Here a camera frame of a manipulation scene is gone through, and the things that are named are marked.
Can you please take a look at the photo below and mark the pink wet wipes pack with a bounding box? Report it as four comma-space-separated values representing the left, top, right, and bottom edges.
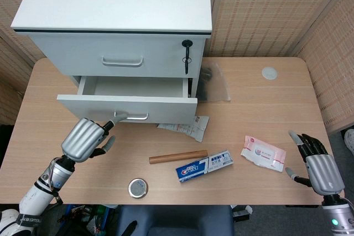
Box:
240, 135, 287, 173

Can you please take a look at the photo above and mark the white shoe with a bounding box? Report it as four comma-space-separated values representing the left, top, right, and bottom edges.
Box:
344, 128, 354, 162

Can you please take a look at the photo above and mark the woven bamboo folding screen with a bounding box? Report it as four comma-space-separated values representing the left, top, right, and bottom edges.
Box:
0, 0, 354, 134

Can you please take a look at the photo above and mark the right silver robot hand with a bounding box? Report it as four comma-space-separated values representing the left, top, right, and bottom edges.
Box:
285, 129, 346, 196

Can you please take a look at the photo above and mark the silver handle of locked drawer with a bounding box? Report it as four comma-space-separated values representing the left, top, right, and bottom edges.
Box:
101, 55, 144, 67

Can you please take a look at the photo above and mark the round metal tin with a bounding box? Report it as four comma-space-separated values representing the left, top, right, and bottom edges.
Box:
128, 178, 149, 198

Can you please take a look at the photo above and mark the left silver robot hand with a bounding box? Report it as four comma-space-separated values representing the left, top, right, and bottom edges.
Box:
60, 113, 128, 164

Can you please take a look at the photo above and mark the blue Crest toothpaste box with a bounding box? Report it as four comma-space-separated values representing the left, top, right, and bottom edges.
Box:
175, 149, 235, 183

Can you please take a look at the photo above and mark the clear plastic bag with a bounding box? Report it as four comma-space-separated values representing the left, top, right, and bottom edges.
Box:
199, 63, 232, 102

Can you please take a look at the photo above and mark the silver white printed pouch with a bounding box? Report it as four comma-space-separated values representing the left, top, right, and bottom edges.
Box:
157, 115, 210, 143

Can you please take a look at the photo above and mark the brown cardboard tube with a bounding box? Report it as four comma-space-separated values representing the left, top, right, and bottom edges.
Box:
148, 149, 208, 165

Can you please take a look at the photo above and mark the black key with ring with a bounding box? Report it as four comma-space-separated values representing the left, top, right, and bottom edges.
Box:
181, 39, 194, 75

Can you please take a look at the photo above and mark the white drawer with lock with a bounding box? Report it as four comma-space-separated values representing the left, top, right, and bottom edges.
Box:
29, 32, 207, 78

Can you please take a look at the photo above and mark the round grey table grommet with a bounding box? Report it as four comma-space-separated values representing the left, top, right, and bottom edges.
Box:
261, 66, 279, 81

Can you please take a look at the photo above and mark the blue chair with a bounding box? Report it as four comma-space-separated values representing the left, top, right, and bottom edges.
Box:
114, 204, 236, 236

